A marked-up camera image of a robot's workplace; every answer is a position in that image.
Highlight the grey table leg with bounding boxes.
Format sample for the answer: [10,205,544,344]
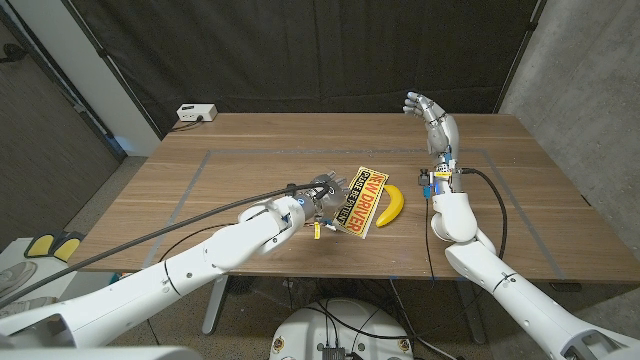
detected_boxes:
[202,276,230,335]
[457,279,487,345]

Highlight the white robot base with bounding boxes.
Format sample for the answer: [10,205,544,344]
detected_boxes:
[268,298,415,360]

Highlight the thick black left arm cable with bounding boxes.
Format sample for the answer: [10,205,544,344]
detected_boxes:
[0,182,331,309]

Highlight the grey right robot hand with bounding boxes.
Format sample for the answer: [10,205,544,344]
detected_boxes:
[402,91,461,164]

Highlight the black backdrop stand pole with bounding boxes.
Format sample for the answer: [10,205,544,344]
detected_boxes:
[62,0,165,140]
[493,0,549,115]

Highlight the black door handle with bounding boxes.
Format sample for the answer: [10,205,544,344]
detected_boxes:
[0,43,27,64]

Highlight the white power outlet box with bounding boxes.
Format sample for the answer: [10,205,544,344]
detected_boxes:
[176,103,219,123]

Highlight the grey white sneaker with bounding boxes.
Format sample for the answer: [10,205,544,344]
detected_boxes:
[0,260,39,299]
[0,296,59,320]

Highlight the black backdrop curtain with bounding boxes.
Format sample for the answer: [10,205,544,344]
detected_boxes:
[64,0,546,137]

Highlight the yellow banana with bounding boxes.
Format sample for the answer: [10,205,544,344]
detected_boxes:
[375,184,405,229]

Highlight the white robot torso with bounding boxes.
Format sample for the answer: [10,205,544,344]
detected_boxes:
[0,346,204,360]

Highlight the yellow black foot pedal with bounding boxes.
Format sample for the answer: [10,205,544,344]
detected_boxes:
[23,232,57,259]
[52,230,86,263]

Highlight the black outlet box cable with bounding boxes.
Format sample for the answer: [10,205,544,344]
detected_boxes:
[169,115,205,133]

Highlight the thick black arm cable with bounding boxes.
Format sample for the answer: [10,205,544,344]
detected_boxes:
[349,168,509,341]
[0,182,331,309]

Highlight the yellow new driver bumper sticker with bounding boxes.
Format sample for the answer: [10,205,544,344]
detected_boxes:
[332,166,390,240]

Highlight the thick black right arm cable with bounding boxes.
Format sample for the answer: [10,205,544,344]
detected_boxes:
[349,168,509,341]

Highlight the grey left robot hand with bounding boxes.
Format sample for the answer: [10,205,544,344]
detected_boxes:
[308,171,352,225]

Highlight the blue and white connectors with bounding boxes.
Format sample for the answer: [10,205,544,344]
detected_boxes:
[423,187,437,282]

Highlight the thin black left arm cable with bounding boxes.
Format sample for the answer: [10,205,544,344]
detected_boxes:
[159,223,236,262]

